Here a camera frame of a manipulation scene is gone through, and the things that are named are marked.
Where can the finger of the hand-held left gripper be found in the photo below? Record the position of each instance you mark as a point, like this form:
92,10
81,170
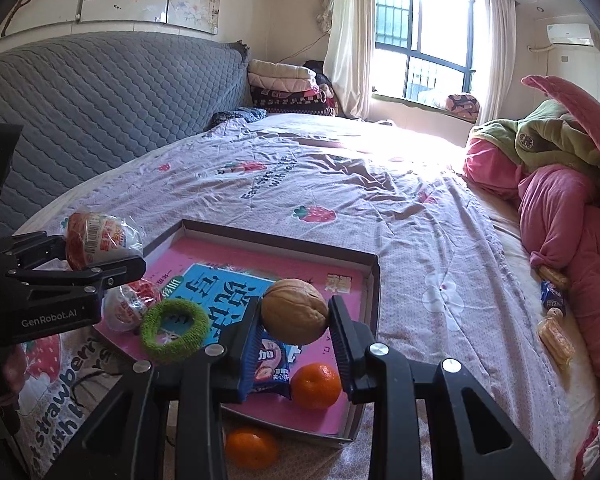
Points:
35,250
110,272

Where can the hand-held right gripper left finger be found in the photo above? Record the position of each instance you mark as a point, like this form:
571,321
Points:
247,360

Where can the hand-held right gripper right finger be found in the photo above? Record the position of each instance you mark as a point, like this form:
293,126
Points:
345,355

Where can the dark blue cookie packet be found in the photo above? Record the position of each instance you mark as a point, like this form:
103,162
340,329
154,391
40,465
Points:
272,365

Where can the red and white toy egg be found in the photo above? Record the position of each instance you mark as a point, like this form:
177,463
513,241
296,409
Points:
100,237

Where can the walnut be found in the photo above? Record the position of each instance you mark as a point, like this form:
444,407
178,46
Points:
292,310

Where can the shallow cardboard box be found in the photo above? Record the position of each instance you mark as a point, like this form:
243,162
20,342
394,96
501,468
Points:
280,246

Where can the person's left hand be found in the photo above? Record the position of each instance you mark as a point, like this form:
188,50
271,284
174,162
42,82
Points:
14,370

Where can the blue and white toy egg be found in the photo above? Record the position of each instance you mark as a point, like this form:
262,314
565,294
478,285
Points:
127,307

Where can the orange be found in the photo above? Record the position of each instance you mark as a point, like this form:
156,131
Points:
316,386
252,447

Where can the grey quilted headboard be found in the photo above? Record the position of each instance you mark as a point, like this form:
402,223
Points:
105,100

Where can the dark blue cloth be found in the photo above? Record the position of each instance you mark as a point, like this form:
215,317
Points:
240,116

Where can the small blue snack packet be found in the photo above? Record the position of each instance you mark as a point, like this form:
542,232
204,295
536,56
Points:
552,296

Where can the small yellow biscuit packet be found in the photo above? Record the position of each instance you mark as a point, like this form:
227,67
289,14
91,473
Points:
555,276

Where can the dark patterned folded blanket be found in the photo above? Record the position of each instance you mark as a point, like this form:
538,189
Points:
285,102

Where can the cream folded quilt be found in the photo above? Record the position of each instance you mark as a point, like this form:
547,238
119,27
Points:
280,75

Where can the pink and green blankets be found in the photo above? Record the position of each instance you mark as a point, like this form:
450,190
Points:
570,220

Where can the patterned pillow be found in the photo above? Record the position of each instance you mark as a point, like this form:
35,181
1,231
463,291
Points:
462,105

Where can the black cloth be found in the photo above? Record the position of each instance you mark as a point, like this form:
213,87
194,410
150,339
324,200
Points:
317,67

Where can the green blanket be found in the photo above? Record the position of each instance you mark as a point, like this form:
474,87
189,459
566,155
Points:
545,135

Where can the white curtain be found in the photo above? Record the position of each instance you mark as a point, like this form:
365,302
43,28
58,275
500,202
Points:
350,35
497,60

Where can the black framed window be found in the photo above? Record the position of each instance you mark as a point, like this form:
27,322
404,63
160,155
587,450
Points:
395,10

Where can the white air conditioner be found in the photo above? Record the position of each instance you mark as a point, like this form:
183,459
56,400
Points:
570,34

